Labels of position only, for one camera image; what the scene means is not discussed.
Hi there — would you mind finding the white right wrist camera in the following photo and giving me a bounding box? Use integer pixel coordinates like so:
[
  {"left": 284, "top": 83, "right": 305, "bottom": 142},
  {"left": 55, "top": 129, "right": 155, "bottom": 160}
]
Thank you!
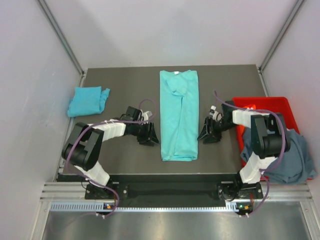
[{"left": 209, "top": 105, "right": 222, "bottom": 122}]

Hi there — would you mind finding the grey aluminium corner post right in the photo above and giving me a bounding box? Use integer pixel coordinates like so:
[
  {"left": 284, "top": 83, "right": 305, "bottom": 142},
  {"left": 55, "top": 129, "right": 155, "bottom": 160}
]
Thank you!
[{"left": 258, "top": 0, "right": 306, "bottom": 75}]

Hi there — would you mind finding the grey aluminium corner post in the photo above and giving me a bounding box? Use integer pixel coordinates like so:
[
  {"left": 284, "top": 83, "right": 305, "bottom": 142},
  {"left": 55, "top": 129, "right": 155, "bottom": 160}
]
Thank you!
[
  {"left": 258, "top": 0, "right": 306, "bottom": 75},
  {"left": 35, "top": 0, "right": 85, "bottom": 76}
]

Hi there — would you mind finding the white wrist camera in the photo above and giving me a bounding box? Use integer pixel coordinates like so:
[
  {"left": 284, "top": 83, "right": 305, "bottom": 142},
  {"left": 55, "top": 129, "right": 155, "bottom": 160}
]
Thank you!
[
  {"left": 209, "top": 105, "right": 222, "bottom": 122},
  {"left": 139, "top": 110, "right": 153, "bottom": 125}
]

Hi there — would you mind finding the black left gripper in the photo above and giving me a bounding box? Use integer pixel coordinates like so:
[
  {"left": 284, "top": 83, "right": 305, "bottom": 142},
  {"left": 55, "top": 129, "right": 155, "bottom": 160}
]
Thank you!
[{"left": 132, "top": 121, "right": 160, "bottom": 146}]

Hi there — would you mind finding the grey-blue t-shirt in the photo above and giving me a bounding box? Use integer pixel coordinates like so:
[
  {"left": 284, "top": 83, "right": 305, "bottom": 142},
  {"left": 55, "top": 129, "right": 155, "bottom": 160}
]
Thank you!
[{"left": 239, "top": 127, "right": 318, "bottom": 186}]

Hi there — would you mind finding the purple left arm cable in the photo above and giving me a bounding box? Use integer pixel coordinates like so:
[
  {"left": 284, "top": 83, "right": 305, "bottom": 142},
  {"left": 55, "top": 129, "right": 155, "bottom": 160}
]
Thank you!
[{"left": 49, "top": 98, "right": 158, "bottom": 226}]

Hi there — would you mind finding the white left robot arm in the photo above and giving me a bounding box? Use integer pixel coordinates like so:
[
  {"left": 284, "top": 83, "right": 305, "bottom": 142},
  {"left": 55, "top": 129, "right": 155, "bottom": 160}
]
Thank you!
[{"left": 61, "top": 106, "right": 160, "bottom": 199}]

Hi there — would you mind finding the folded blue t-shirt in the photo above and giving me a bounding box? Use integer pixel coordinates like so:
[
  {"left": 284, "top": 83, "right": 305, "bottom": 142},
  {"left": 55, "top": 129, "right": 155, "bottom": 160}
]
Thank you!
[{"left": 67, "top": 86, "right": 110, "bottom": 118}]

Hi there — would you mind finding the teal t-shirt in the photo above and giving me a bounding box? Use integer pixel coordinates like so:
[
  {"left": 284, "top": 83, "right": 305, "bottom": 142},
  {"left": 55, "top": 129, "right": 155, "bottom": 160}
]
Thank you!
[{"left": 159, "top": 70, "right": 200, "bottom": 162}]

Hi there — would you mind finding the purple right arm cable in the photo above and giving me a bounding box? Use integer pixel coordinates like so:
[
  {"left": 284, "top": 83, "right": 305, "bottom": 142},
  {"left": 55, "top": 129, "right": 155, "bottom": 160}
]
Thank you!
[{"left": 212, "top": 90, "right": 287, "bottom": 216}]

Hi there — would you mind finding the grey aluminium corner post left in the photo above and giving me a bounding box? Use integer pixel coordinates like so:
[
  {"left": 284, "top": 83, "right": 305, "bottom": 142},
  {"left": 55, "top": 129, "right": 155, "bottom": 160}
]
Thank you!
[{"left": 35, "top": 0, "right": 85, "bottom": 76}]

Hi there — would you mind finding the grey slotted cable duct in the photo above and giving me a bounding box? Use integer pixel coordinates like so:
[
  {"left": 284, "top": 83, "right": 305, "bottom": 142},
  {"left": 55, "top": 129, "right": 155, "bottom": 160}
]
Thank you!
[{"left": 50, "top": 201, "right": 251, "bottom": 213}]

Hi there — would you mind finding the orange t-shirt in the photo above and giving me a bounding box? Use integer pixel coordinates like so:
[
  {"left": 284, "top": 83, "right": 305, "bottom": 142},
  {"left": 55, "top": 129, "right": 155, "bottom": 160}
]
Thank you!
[{"left": 237, "top": 104, "right": 256, "bottom": 136}]

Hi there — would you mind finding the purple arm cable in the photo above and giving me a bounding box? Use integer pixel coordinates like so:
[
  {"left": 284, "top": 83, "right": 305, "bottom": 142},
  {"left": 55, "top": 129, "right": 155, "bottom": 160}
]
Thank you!
[
  {"left": 49, "top": 98, "right": 158, "bottom": 226},
  {"left": 212, "top": 90, "right": 287, "bottom": 216}
]

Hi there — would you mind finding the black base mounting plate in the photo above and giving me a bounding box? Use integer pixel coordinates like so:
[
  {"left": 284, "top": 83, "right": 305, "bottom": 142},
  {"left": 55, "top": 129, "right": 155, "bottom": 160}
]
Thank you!
[{"left": 85, "top": 173, "right": 263, "bottom": 207}]

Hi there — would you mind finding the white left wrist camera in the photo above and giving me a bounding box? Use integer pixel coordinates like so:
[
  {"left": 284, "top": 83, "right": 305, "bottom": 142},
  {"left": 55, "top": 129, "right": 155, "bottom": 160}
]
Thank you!
[{"left": 139, "top": 110, "right": 153, "bottom": 125}]

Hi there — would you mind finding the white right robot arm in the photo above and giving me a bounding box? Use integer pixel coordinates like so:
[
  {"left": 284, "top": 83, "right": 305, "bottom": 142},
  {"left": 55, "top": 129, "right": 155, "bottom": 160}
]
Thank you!
[{"left": 197, "top": 100, "right": 291, "bottom": 198}]

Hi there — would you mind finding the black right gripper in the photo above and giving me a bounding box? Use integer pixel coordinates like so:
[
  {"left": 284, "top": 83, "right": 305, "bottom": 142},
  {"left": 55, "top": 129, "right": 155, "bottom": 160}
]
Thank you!
[{"left": 197, "top": 116, "right": 239, "bottom": 144}]

